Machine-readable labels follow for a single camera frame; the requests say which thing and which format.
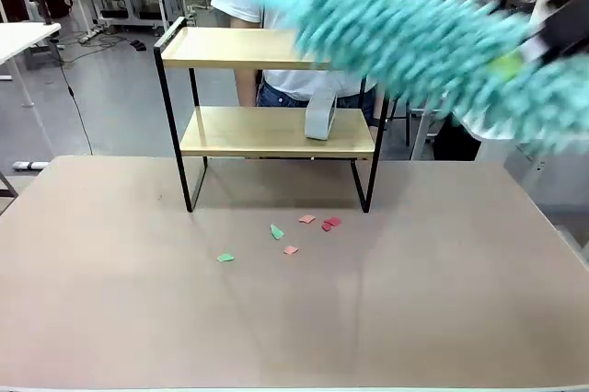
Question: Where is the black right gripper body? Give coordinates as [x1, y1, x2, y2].
[527, 0, 589, 63]

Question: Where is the teal microfiber duster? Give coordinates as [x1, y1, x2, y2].
[169, 0, 589, 156]

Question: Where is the grey digital alarm clock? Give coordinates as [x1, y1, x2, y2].
[304, 89, 338, 142]

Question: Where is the person's right forearm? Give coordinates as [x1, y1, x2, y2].
[236, 67, 259, 109]

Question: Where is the two-tier wood metal shelf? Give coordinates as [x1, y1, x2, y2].
[153, 17, 391, 214]

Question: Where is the white side table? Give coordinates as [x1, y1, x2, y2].
[408, 101, 589, 209]

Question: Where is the black backpack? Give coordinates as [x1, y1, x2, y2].
[42, 0, 75, 20]

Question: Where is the white background table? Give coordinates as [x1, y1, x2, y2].
[0, 20, 63, 110]

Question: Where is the black floor cable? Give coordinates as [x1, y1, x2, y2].
[48, 37, 95, 156]

